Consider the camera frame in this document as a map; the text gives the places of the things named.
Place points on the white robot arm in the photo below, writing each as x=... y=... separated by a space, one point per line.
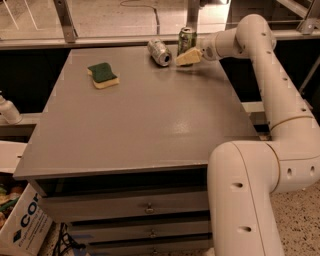
x=242 y=175

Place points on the middle grey drawer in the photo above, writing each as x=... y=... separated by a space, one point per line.
x=147 y=229

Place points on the silver 7up can lying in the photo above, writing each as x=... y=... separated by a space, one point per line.
x=159 y=52

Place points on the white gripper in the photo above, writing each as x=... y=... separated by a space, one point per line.
x=208 y=50

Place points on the bottom grey drawer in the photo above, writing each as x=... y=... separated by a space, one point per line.
x=162 y=245

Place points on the white plastic bottle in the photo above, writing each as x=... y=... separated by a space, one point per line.
x=9 y=111

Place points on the top grey drawer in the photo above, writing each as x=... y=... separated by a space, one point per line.
x=99 y=207

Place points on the green yellow sponge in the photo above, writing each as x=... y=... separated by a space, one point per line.
x=102 y=75

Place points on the grey drawer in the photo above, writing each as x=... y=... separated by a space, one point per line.
x=147 y=229
x=99 y=207
x=162 y=245

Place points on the metal window rail frame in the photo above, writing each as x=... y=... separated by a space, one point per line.
x=80 y=23

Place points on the grey drawer cabinet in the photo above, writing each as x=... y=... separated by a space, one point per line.
x=152 y=133

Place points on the green soda can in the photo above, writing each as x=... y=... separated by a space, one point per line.
x=187 y=39

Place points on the white cardboard box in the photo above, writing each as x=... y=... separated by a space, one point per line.
x=24 y=225

